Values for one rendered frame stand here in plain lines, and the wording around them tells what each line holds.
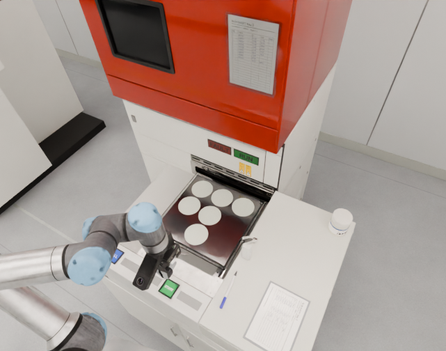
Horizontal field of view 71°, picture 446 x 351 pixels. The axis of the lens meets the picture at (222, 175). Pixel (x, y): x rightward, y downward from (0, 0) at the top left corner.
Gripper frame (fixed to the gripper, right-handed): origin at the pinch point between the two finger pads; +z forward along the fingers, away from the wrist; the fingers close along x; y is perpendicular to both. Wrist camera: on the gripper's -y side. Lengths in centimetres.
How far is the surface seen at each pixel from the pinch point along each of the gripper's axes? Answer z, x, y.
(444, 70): 17, -73, 205
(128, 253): 9.8, 21.8, 3.5
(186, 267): 17.8, 1.8, 12.0
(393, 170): 106, -74, 197
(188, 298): 10.2, -7.8, 0.6
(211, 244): 15.9, -2.3, 24.4
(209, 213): 15.9, 6.0, 37.2
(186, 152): 8, 32, 59
